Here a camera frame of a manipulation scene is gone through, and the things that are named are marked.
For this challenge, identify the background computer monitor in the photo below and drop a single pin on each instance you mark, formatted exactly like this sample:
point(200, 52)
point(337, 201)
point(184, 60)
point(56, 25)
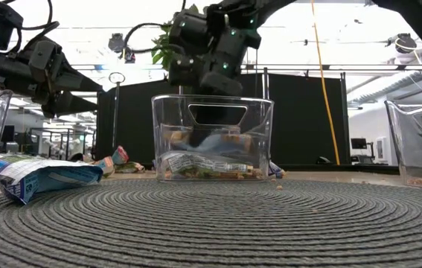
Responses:
point(358, 143)

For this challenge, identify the green potted plant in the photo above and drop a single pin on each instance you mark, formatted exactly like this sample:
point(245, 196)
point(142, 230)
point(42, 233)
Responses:
point(162, 48)

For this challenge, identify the black metal table frame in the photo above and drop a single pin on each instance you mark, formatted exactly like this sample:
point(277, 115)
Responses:
point(344, 169)

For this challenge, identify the blue granola bar orange ends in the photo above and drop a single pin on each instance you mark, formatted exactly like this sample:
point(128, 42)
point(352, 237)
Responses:
point(238, 142)

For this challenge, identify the black ceiling camera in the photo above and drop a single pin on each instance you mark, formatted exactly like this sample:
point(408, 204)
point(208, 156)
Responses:
point(406, 42)
point(117, 42)

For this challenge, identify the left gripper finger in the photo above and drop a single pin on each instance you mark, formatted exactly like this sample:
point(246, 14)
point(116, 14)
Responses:
point(78, 82)
point(69, 104)

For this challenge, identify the snack packets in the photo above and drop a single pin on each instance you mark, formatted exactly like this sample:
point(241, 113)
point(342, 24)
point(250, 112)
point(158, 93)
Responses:
point(195, 164)

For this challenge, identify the blue white granola bar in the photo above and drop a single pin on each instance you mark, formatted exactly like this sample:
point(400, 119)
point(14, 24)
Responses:
point(47, 175)

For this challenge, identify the black partition panel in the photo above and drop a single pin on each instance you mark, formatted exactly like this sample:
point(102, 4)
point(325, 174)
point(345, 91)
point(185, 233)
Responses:
point(307, 123)

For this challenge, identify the grey round woven placemat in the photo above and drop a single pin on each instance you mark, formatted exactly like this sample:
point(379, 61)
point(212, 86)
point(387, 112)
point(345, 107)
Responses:
point(210, 231)

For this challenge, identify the white wall box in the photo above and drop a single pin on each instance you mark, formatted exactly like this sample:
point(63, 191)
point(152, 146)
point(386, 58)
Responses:
point(381, 149)

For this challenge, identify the gold wrapped snack bar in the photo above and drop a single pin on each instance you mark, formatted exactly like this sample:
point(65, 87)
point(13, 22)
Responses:
point(130, 168)

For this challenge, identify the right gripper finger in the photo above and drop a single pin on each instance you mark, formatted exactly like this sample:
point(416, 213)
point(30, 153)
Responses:
point(214, 111)

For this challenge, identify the red granola bar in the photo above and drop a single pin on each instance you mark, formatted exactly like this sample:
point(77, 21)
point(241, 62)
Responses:
point(120, 154)

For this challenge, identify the background workstation frame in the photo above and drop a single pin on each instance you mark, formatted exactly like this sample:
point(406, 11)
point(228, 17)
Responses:
point(61, 145)

